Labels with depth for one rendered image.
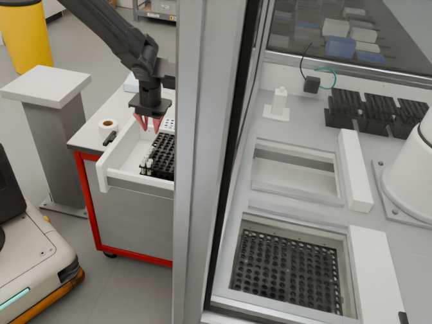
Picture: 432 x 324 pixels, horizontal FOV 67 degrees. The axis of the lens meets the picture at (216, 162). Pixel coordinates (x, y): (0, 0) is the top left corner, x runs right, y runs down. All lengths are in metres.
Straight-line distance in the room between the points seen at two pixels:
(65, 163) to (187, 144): 1.63
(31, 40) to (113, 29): 2.80
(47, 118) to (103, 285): 0.84
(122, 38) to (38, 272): 1.09
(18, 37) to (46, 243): 2.24
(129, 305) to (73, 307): 0.25
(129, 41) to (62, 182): 1.36
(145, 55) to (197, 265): 0.52
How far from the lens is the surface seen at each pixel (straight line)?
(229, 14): 0.21
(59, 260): 1.58
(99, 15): 0.69
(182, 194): 0.29
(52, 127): 1.75
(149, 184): 0.93
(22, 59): 3.58
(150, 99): 0.87
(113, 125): 1.31
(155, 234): 1.52
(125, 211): 1.47
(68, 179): 1.95
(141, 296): 1.73
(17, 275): 1.58
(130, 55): 0.75
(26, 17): 3.43
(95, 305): 1.74
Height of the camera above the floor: 1.52
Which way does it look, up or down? 40 degrees down
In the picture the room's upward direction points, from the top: 7 degrees clockwise
